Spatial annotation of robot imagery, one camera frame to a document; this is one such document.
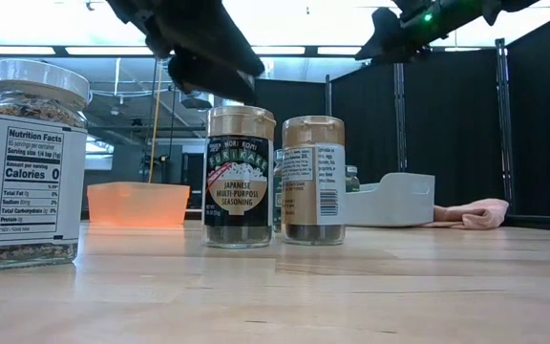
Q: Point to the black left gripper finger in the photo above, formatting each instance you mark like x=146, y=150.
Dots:
x=208, y=76
x=213, y=38

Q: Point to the gold-lid furikake seasoning jar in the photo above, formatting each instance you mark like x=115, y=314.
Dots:
x=239, y=191
x=313, y=191

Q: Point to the white-lid spice jar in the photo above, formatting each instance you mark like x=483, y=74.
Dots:
x=31, y=181

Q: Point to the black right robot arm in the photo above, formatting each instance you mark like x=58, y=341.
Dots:
x=456, y=14

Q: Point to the black hanging lamp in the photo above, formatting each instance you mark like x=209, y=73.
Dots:
x=196, y=102

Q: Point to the black curtain panel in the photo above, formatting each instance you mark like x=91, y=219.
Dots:
x=547, y=143
x=365, y=119
x=451, y=124
x=299, y=100

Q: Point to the orange translucent plastic bin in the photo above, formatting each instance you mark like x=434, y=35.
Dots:
x=136, y=205

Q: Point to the white plastic bin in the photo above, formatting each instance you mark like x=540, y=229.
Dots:
x=389, y=205

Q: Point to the pink cloth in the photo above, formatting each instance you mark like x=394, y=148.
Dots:
x=480, y=212

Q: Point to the thin black frame post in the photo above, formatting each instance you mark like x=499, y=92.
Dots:
x=328, y=95

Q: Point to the slotted metal frame post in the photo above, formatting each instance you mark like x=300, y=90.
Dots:
x=504, y=119
x=400, y=119

